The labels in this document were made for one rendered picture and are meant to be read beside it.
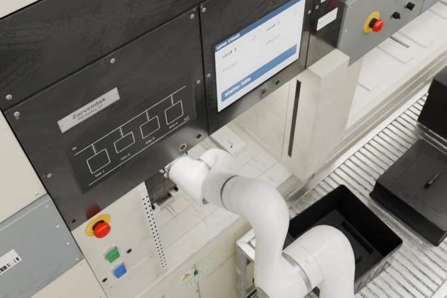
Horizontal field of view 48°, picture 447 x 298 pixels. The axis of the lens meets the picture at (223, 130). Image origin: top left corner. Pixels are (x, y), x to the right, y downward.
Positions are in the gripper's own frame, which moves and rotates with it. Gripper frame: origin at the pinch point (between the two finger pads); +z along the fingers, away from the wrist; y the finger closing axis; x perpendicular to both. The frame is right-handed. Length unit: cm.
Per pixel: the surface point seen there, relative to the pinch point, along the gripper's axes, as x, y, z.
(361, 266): -43, 33, -68
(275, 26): 43, 25, -30
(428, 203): -34, 64, -72
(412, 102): -44, 111, -39
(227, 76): 37.0, 10.3, -28.9
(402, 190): -34, 62, -62
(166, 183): -19.6, 0.5, -8.5
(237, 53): 42, 13, -29
